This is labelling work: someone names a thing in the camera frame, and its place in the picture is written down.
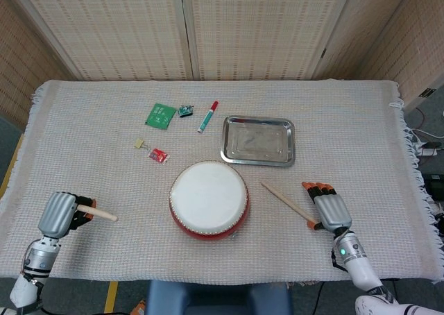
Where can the stainless steel tray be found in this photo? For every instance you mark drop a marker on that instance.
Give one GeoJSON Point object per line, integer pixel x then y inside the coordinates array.
{"type": "Point", "coordinates": [258, 141]}

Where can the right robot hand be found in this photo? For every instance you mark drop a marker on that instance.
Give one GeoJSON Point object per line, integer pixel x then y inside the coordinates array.
{"type": "Point", "coordinates": [333, 211]}

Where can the tan binder clip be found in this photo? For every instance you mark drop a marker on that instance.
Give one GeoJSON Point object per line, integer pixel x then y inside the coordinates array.
{"type": "Point", "coordinates": [139, 143]}

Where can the wooden drumstick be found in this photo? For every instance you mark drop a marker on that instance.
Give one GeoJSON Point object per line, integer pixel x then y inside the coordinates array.
{"type": "Point", "coordinates": [102, 215]}
{"type": "Point", "coordinates": [284, 200]}

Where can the green marker with red cap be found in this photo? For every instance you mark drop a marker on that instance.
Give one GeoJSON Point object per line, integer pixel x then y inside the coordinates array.
{"type": "Point", "coordinates": [207, 118]}

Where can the woven folding screen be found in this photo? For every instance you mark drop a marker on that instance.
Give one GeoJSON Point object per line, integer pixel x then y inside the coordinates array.
{"type": "Point", "coordinates": [121, 27]}

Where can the black box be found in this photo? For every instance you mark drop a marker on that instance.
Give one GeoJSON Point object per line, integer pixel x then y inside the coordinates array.
{"type": "Point", "coordinates": [433, 186]}

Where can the black screen hinge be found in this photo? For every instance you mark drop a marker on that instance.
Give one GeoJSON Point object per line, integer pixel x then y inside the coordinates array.
{"type": "Point", "coordinates": [426, 92]}

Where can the small green toy tank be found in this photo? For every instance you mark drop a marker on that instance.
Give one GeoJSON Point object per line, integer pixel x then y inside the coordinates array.
{"type": "Point", "coordinates": [185, 110]}

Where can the white power strip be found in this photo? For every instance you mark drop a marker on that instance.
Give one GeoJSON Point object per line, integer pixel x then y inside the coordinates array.
{"type": "Point", "coordinates": [428, 152]}

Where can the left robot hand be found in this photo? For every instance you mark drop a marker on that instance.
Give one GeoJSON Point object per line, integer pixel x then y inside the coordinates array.
{"type": "Point", "coordinates": [55, 214]}

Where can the orange packet on floor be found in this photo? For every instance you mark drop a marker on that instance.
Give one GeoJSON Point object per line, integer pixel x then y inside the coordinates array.
{"type": "Point", "coordinates": [139, 308]}

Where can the green circuit board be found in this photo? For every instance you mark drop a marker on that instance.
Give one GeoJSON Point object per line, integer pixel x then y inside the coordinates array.
{"type": "Point", "coordinates": [159, 115]}

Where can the white woven tablecloth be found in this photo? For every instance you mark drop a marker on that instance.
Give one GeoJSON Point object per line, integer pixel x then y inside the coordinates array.
{"type": "Point", "coordinates": [86, 127]}

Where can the red candy packet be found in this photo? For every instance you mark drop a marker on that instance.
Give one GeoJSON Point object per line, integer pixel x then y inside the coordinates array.
{"type": "Point", "coordinates": [159, 154]}

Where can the red drum with white skin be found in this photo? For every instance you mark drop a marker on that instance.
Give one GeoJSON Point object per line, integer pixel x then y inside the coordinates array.
{"type": "Point", "coordinates": [208, 197]}

